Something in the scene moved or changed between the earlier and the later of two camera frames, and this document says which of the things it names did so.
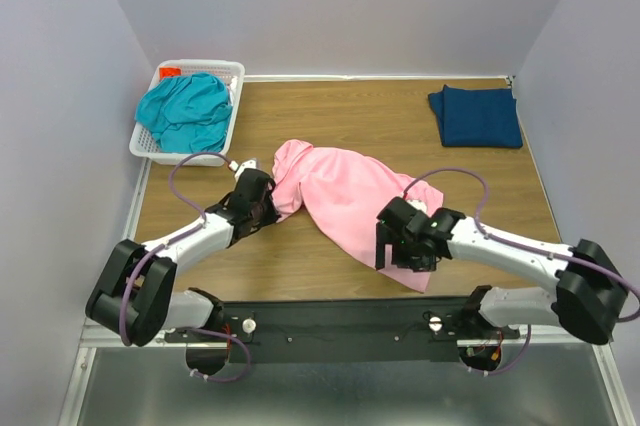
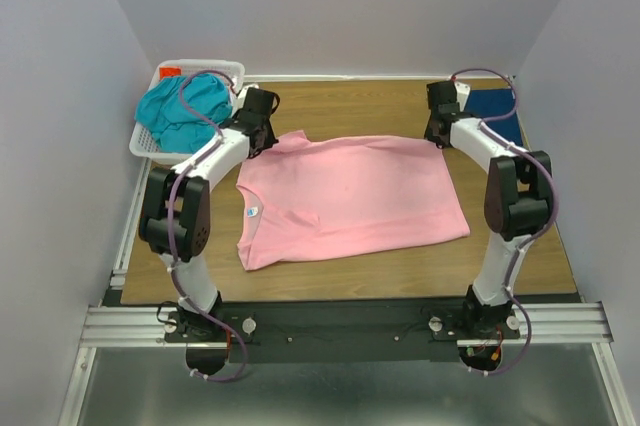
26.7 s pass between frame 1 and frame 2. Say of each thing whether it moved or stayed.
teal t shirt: stayed
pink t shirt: moved
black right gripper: moved
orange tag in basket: stayed
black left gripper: moved
